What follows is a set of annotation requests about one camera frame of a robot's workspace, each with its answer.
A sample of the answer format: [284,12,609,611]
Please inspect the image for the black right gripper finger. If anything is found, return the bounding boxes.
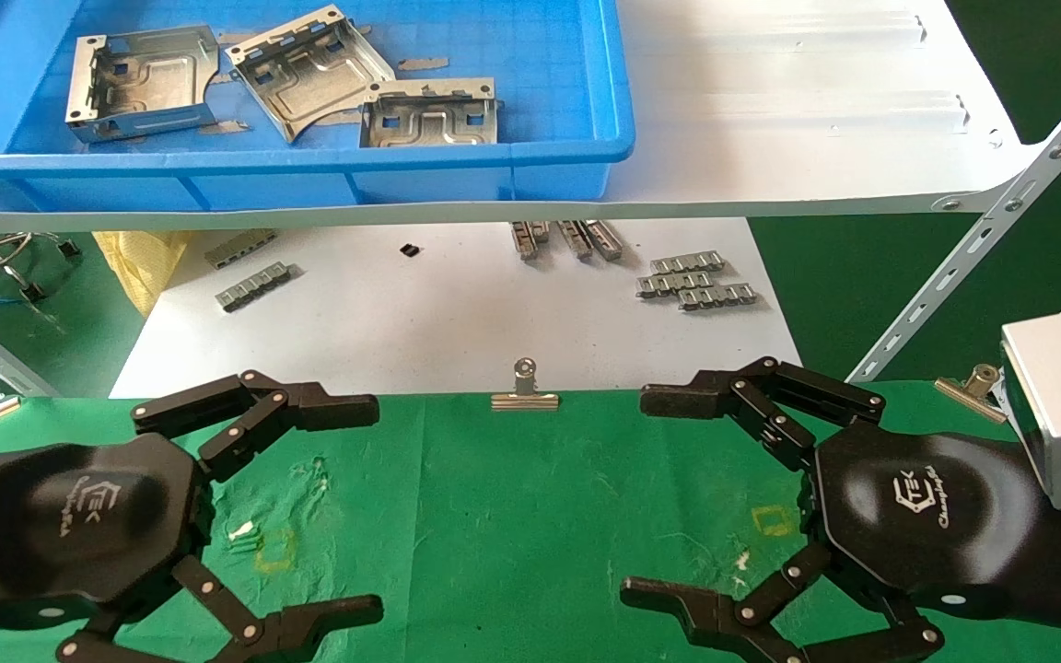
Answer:
[639,357,887,472]
[621,543,946,663]

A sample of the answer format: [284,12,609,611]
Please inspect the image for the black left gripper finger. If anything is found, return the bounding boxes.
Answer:
[56,555,384,663]
[132,370,380,482]

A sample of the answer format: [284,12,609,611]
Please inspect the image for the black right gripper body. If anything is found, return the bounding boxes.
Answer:
[805,426,1061,638]

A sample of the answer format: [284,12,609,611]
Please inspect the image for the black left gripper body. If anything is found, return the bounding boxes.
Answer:
[0,433,216,638]

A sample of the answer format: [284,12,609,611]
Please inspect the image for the stamped metal bracket part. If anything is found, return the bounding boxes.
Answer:
[65,25,220,144]
[224,5,396,144]
[360,77,500,148]

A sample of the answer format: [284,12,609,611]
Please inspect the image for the green cloth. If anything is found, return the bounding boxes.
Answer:
[0,379,1061,663]

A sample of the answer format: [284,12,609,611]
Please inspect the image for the yellow cloth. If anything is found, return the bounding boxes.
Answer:
[91,230,192,317]

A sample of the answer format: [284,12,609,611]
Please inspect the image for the long white slotted strut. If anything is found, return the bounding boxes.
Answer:
[848,55,1061,384]

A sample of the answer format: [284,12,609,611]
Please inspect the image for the white metal shelf board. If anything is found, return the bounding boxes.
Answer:
[0,0,1047,233]

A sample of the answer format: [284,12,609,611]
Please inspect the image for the blue plastic bin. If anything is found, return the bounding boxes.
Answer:
[0,0,635,213]

